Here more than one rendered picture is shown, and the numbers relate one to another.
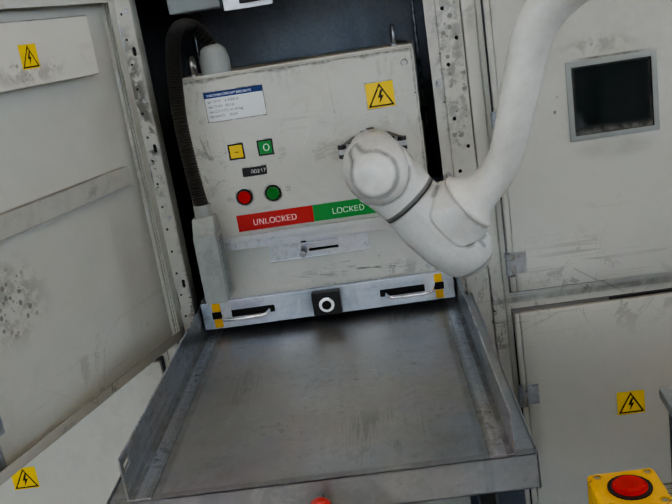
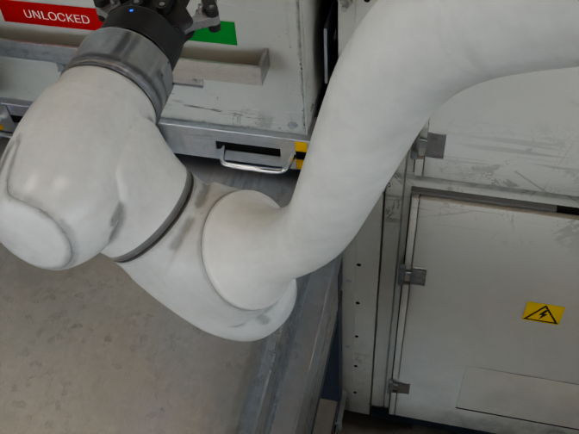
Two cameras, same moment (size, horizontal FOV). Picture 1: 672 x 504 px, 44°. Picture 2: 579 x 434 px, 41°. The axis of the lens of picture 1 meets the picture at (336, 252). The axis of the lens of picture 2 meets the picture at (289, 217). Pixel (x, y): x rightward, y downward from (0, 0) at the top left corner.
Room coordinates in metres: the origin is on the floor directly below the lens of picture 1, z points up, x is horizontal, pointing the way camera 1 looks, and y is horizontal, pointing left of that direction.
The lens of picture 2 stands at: (0.91, -0.34, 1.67)
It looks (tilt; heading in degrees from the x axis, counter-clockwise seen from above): 50 degrees down; 13
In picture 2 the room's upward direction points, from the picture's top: 5 degrees counter-clockwise
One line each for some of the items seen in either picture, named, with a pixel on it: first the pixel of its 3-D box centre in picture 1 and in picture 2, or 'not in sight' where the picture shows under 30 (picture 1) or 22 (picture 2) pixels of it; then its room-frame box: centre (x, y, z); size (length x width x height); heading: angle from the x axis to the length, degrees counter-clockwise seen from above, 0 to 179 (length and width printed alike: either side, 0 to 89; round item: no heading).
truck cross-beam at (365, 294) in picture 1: (327, 296); (146, 123); (1.70, 0.03, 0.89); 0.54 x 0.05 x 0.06; 86
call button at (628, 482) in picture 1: (630, 489); not in sight; (0.83, -0.29, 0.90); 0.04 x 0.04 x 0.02
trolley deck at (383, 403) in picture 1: (328, 391); (79, 329); (1.39, 0.05, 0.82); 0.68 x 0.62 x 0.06; 176
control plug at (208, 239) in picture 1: (212, 257); not in sight; (1.63, 0.25, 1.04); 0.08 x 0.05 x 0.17; 176
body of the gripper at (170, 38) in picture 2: not in sight; (146, 31); (1.48, -0.09, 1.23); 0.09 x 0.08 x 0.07; 176
